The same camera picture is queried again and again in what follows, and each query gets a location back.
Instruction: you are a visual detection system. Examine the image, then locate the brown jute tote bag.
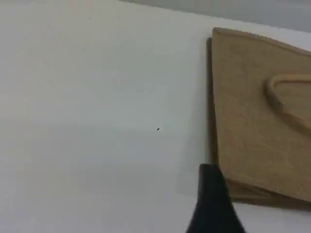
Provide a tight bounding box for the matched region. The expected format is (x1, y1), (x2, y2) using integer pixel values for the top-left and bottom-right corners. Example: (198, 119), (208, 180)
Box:
(206, 27), (311, 212)

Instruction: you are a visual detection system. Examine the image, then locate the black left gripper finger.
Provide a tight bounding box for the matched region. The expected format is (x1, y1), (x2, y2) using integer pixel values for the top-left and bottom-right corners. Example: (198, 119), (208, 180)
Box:
(186, 163), (246, 233)

